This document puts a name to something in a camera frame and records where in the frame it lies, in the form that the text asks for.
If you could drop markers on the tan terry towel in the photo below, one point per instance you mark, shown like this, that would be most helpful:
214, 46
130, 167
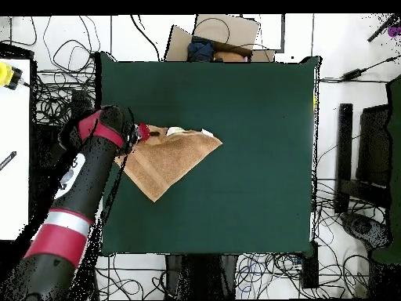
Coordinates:
169, 160

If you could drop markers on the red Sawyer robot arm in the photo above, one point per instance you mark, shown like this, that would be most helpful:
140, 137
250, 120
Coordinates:
78, 188

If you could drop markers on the orange cloth item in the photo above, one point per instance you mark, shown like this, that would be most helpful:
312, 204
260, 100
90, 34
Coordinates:
228, 57

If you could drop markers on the dark blue garment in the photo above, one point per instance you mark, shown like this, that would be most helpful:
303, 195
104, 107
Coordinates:
200, 50

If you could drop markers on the dark green table cloth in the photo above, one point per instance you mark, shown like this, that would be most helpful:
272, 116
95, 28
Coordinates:
250, 156

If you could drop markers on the black equipment box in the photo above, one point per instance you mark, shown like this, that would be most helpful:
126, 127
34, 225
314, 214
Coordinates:
44, 150

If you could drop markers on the white side table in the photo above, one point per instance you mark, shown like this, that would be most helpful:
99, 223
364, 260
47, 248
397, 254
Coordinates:
14, 125

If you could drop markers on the brown cardboard box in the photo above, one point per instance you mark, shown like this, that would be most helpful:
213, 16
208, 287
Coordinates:
238, 29

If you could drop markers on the black marker pen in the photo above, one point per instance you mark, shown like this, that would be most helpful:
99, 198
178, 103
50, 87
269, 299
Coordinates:
7, 160

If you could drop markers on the yellow and black tool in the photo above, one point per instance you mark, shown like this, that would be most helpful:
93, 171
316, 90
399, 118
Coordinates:
6, 75

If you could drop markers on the black rectangular box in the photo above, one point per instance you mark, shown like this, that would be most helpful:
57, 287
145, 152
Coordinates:
310, 269

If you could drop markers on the black power adapter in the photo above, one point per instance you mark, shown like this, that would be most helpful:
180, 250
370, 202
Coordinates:
354, 75

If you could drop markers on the dark green fabric cover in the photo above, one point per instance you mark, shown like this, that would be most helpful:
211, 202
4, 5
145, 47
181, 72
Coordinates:
395, 156

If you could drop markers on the black rod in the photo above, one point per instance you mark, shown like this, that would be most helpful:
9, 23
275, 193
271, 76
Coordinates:
380, 29

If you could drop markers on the purple round object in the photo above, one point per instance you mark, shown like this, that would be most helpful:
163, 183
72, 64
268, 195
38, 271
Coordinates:
394, 30

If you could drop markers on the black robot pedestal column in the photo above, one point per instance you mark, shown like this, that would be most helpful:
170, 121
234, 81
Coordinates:
200, 276

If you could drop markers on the black pedestal caster foot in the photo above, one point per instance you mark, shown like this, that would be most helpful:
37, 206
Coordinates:
361, 225

